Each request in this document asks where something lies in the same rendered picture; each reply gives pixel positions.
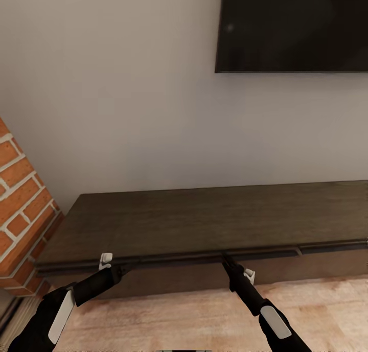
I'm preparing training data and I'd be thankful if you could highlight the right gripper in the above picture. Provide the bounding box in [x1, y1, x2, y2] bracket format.
[221, 252, 256, 302]

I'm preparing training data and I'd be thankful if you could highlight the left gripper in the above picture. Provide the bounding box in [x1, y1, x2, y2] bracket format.
[88, 259, 142, 298]

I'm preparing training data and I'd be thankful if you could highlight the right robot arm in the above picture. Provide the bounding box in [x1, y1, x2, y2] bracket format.
[221, 252, 312, 352]

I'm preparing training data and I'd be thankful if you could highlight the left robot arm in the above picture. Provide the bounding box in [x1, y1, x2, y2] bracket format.
[7, 252, 142, 352]

